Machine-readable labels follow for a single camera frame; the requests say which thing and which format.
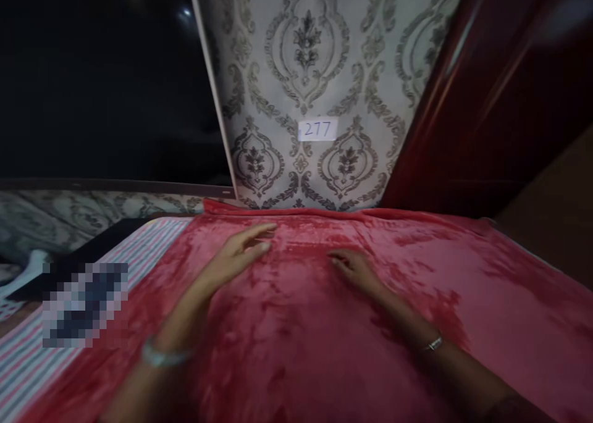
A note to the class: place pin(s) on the black television screen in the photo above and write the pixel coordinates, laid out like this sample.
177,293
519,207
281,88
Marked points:
102,78

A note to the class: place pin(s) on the red plush blanket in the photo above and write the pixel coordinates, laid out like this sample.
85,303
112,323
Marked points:
324,321

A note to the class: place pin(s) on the dark red wooden door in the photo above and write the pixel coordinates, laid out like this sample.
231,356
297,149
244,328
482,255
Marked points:
491,94

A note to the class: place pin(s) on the person's left thumb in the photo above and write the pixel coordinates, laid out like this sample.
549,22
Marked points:
262,248

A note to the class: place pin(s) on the person's left fingers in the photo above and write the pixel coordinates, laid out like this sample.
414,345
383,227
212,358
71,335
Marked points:
260,231

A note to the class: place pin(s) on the person's right hand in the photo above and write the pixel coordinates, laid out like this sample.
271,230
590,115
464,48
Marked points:
356,269

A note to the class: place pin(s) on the black flat box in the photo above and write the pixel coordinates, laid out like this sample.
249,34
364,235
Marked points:
69,265

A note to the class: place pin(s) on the striped bed sheet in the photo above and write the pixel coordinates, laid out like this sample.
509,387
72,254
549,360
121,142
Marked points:
69,330

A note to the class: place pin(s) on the person's right fingers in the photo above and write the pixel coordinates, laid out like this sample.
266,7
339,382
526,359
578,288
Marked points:
339,258

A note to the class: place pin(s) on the person's left hand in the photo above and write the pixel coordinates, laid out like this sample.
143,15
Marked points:
234,255

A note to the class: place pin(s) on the white paper label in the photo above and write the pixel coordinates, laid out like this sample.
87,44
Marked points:
318,129

